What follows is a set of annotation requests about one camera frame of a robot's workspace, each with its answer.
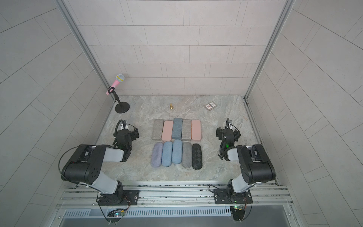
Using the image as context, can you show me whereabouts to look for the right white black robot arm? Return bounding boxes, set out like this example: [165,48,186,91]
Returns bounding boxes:
[216,119,276,199]

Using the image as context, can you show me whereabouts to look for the blue case pink glasses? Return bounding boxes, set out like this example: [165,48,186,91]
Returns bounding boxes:
[172,140,182,164]

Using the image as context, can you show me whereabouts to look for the black microphone stand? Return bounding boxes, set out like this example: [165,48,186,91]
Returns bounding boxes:
[108,87,130,114]

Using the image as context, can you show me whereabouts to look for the black tan case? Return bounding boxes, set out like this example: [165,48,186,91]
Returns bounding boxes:
[192,144,203,170]

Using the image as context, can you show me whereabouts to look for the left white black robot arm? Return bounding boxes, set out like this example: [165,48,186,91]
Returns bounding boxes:
[58,120,140,197]

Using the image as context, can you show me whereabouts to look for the tan blue glasses case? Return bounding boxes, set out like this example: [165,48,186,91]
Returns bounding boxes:
[161,141,173,167]

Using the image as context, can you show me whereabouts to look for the aluminium rail frame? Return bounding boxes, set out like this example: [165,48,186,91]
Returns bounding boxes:
[45,181,302,227]

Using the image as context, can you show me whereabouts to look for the circuit board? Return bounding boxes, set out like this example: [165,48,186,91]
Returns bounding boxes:
[230,206,245,222]
[107,209,127,218]

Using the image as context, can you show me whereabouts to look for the small pink card box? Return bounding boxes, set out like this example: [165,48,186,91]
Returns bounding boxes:
[205,102,217,111]

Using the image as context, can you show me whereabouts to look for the pink grey case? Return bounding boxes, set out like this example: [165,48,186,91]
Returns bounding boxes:
[161,120,174,142]

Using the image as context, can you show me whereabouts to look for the teal folding glasses case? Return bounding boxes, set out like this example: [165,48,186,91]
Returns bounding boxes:
[181,119,192,141]

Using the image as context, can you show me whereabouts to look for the purple fabric glasses case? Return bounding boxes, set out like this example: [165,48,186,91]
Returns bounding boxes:
[151,142,164,167]

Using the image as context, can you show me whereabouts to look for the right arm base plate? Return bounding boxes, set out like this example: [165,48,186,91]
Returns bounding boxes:
[211,188,253,204]

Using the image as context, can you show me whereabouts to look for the beige glasses case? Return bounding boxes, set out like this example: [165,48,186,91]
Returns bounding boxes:
[181,141,192,168]

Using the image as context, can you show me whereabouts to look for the pink toy microphone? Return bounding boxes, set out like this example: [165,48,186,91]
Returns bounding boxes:
[106,74,125,95]

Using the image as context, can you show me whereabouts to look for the right circuit board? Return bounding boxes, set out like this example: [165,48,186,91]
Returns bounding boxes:
[230,206,245,222]

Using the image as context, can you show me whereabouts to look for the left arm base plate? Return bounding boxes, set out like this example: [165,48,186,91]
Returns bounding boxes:
[96,190,140,206]

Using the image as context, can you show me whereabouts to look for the left circuit board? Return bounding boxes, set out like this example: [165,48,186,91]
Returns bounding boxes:
[107,209,127,218]

